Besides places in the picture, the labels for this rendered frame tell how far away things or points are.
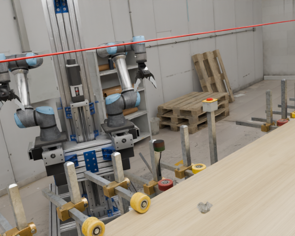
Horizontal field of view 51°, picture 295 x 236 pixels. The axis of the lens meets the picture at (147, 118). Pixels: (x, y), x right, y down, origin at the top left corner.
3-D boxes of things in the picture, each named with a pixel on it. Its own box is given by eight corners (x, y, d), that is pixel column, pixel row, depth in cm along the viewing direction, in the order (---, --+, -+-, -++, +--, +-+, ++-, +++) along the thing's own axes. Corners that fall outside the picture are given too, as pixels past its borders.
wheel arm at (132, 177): (119, 177, 196) (118, 171, 195) (123, 175, 198) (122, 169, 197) (167, 198, 163) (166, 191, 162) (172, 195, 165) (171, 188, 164)
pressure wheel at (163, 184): (157, 201, 167) (154, 181, 164) (167, 195, 172) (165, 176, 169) (167, 206, 161) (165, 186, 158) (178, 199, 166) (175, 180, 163)
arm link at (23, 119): (36, 124, 213) (26, 50, 220) (14, 128, 210) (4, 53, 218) (40, 127, 224) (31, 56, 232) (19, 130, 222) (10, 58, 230)
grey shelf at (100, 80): (92, 155, 474) (74, 53, 434) (134, 137, 536) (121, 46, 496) (111, 160, 444) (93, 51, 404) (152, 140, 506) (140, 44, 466)
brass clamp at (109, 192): (103, 195, 156) (101, 185, 154) (124, 184, 164) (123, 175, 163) (110, 198, 151) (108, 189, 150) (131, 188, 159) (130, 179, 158)
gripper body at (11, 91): (16, 98, 188) (11, 78, 185) (14, 100, 180) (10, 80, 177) (3, 100, 186) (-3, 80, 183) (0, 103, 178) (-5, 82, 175)
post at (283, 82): (281, 133, 271) (280, 79, 259) (283, 132, 273) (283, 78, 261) (285, 134, 269) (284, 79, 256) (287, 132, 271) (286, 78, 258)
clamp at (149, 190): (143, 192, 173) (143, 184, 172) (161, 183, 181) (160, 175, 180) (150, 195, 169) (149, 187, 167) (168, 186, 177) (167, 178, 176)
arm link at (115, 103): (105, 112, 238) (102, 95, 234) (121, 108, 243) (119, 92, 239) (109, 115, 227) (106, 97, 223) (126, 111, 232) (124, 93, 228)
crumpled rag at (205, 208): (198, 201, 142) (198, 197, 141) (213, 203, 139) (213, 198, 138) (193, 212, 134) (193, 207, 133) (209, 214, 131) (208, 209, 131)
